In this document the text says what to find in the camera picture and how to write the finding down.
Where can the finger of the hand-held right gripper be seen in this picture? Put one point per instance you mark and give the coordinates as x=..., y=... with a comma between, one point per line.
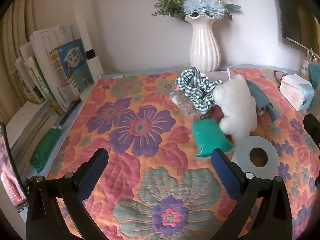
x=312, y=127

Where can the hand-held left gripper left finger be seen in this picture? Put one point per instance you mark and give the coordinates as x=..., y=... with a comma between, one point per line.
x=96, y=170

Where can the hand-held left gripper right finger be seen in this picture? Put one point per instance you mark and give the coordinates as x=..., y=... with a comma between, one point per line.
x=225, y=172

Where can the teal bean bag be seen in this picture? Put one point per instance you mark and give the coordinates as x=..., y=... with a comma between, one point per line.
x=210, y=137

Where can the blue-grey cloth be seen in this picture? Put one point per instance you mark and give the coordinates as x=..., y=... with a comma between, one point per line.
x=260, y=92

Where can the white plush toy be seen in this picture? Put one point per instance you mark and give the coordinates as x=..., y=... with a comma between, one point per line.
x=237, y=105

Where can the green gingham scrunchie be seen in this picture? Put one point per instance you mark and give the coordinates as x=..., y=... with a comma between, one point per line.
x=197, y=90

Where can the white and blue tissue pack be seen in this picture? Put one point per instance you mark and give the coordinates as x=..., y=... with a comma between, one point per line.
x=295, y=90

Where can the grey disc with hole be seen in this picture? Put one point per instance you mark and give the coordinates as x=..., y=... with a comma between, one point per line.
x=271, y=155

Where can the green plastic packet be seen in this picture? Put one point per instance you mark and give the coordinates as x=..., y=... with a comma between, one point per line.
x=46, y=150

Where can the teal desk organizer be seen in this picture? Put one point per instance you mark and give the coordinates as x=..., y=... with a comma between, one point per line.
x=312, y=70

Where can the small brown box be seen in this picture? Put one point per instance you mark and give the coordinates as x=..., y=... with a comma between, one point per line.
x=280, y=75

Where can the floral woven blanket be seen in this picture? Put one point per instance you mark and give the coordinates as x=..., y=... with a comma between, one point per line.
x=140, y=125

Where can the clear plastic bag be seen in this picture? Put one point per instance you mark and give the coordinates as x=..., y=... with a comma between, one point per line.
x=192, y=112

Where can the stack of white papers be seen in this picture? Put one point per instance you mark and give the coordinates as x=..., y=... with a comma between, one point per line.
x=27, y=130

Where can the smartphone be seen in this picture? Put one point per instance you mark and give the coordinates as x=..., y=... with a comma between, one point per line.
x=10, y=175

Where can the white box with black clip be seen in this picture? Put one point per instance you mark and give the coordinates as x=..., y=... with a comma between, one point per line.
x=95, y=66

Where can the row of books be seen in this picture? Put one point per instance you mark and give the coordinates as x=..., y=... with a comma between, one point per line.
x=37, y=80

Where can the blue illustrated booklet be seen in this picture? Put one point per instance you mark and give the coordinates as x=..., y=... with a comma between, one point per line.
x=72, y=65

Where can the white ribbed vase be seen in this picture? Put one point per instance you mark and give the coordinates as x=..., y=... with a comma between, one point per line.
x=205, y=50

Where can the blue and white artificial flowers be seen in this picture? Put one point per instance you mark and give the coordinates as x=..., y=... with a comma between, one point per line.
x=202, y=6

